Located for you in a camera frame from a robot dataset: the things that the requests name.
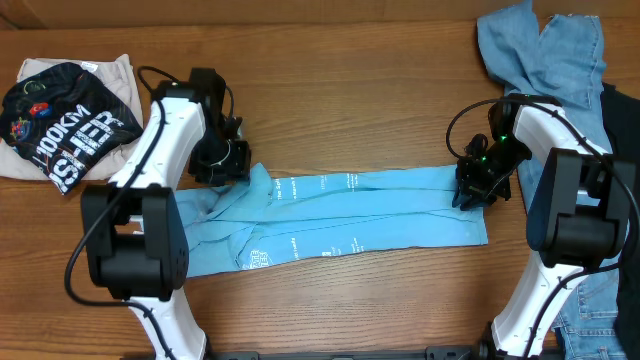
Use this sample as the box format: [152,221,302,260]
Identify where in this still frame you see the light blue t-shirt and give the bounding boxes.
[176,164,488,277]

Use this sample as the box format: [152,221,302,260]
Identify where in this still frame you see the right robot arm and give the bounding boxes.
[452,94,639,359]

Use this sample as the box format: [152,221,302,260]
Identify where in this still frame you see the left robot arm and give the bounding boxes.
[64,68,251,359]

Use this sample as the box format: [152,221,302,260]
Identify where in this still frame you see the beige folded garment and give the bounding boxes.
[1,54,144,181]

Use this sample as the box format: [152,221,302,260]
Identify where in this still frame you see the blue denim jeans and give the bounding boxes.
[477,1,626,359]

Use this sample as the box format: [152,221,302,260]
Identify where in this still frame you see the black garment at right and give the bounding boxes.
[599,82,640,360]

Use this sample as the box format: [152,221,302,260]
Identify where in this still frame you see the black printed t-shirt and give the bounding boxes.
[1,62,142,194]

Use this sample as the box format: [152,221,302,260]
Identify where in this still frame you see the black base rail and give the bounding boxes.
[204,346,479,360]

